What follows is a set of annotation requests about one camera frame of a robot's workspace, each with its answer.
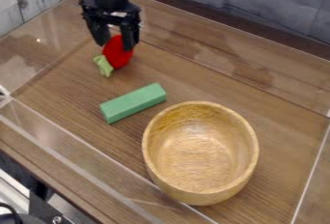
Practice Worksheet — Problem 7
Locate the black cable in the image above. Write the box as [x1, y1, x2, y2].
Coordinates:
[0, 202, 22, 224]

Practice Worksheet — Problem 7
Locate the green rectangular block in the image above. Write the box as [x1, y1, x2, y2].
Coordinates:
[98, 83, 165, 124]

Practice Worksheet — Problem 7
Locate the wooden bowl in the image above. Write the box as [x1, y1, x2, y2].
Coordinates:
[141, 101, 259, 206]

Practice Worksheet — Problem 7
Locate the red felt fruit green leaf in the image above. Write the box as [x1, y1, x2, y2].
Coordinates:
[92, 35, 132, 77]

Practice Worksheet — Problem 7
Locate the clear acrylic enclosure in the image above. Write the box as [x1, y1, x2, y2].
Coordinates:
[0, 0, 330, 224]

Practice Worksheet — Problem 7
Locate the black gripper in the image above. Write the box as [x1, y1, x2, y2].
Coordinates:
[78, 0, 140, 51]

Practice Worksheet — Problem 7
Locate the black metal bracket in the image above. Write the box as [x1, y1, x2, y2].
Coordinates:
[27, 192, 73, 224]

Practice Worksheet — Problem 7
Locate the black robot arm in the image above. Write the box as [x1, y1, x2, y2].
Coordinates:
[80, 0, 141, 51]

